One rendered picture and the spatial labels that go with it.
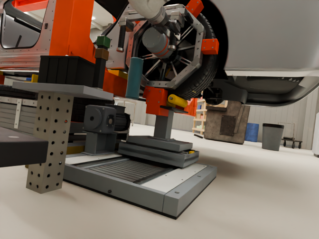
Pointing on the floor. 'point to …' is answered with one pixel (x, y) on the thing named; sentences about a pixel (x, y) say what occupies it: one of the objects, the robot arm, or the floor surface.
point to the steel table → (127, 103)
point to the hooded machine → (316, 138)
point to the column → (56, 136)
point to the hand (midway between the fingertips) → (173, 34)
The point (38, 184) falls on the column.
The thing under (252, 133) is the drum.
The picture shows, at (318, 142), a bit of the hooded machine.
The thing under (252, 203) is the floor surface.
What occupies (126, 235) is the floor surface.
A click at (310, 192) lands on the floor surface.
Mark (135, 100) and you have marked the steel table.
